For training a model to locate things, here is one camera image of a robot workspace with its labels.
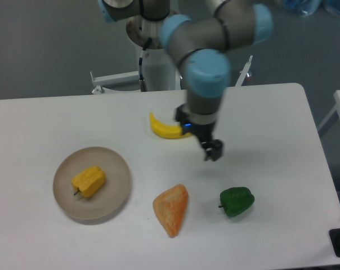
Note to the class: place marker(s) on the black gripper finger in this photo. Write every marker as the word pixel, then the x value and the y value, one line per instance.
pixel 213 149

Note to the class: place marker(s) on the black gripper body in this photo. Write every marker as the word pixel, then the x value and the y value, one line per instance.
pixel 203 132

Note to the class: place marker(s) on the yellow toy bell pepper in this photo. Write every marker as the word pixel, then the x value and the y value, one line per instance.
pixel 88 181

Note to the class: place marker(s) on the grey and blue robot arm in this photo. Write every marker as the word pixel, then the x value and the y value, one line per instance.
pixel 202 110

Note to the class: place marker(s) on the green toy bell pepper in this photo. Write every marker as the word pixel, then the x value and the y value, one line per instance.
pixel 236 200

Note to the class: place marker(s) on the beige round plate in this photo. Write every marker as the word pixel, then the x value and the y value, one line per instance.
pixel 109 198

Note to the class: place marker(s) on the yellow toy banana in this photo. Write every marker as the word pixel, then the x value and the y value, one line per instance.
pixel 169 132

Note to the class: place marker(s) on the orange toy bread slice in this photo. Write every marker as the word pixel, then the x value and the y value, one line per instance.
pixel 170 208

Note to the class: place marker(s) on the blue plastic bags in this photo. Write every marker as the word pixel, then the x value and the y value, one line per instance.
pixel 307 8

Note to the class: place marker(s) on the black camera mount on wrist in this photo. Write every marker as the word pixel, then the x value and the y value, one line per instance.
pixel 181 116

